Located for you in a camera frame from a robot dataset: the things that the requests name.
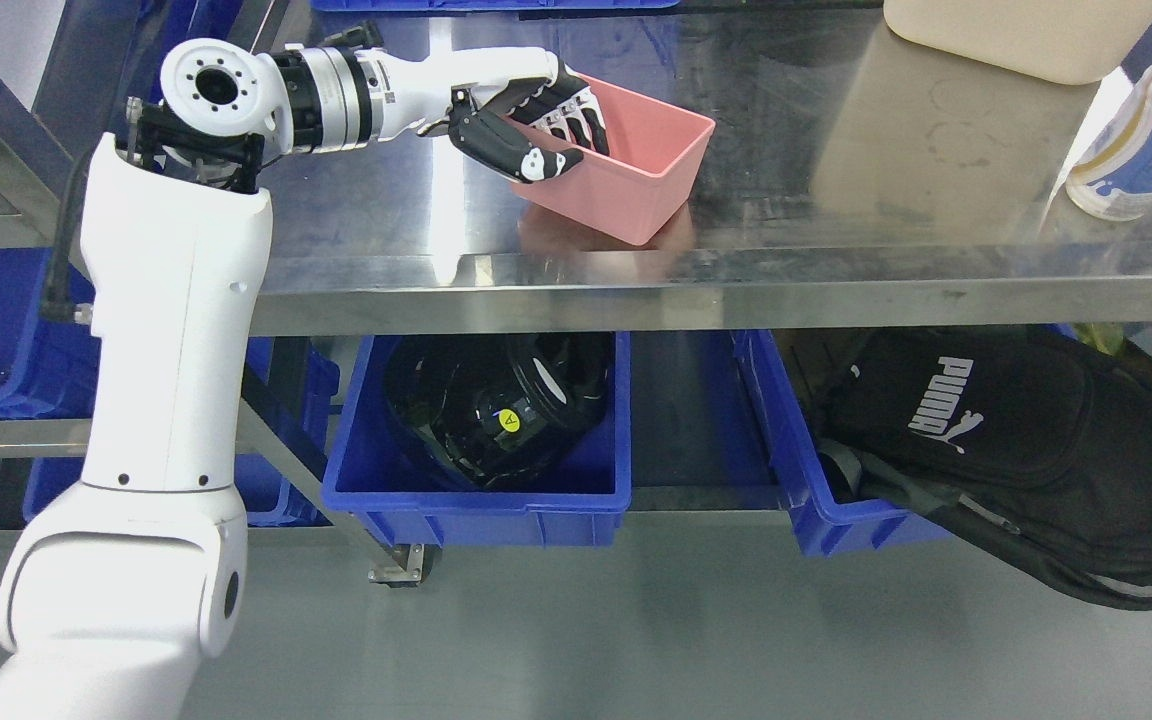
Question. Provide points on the blue bin with backpack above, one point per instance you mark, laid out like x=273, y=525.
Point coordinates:
x=784, y=373

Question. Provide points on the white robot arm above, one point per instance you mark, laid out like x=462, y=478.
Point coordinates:
x=123, y=585

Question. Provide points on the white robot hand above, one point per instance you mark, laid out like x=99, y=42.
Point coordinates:
x=475, y=96

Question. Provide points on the pink plastic storage box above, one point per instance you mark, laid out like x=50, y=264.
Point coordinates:
x=632, y=192

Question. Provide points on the blue bin with helmet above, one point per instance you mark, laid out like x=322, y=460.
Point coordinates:
x=580, y=502

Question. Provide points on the black helmet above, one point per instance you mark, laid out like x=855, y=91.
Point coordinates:
x=494, y=412

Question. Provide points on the cream plastic container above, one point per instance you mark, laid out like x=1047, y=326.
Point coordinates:
x=1064, y=42

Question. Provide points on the stainless steel table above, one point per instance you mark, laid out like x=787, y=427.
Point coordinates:
x=853, y=178

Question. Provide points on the blue bin far left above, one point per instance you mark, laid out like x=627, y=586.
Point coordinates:
x=48, y=370

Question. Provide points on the black Puma backpack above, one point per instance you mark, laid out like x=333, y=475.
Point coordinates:
x=1029, y=445

